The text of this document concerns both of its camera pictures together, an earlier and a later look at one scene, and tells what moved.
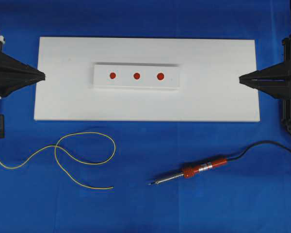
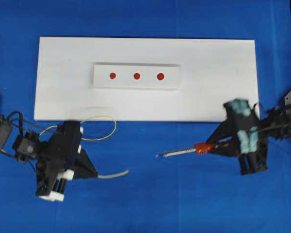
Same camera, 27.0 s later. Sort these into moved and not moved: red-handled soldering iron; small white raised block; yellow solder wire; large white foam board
Moved: red-handled soldering iron; yellow solder wire
Not moved: large white foam board; small white raised block
